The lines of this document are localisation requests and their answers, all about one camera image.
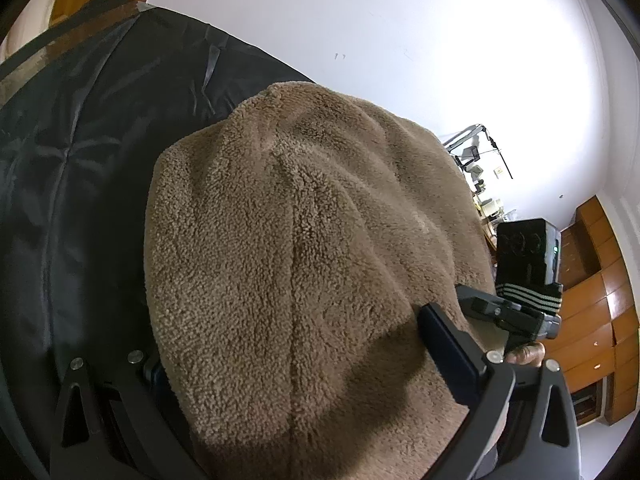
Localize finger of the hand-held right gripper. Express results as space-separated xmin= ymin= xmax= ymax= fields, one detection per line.
xmin=456 ymin=284 xmax=509 ymax=329

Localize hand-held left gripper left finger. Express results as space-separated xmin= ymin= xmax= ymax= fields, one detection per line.
xmin=50 ymin=350 xmax=211 ymax=480

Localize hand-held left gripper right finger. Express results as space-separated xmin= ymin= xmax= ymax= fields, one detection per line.
xmin=417 ymin=302 xmax=583 ymax=480

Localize brown fleece sweater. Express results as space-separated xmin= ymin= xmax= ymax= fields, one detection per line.
xmin=144 ymin=81 xmax=501 ymax=480

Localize person's right hand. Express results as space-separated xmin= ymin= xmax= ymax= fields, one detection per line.
xmin=505 ymin=342 xmax=547 ymax=366

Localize wooden wardrobe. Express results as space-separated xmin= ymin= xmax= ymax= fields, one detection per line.
xmin=555 ymin=195 xmax=640 ymax=428

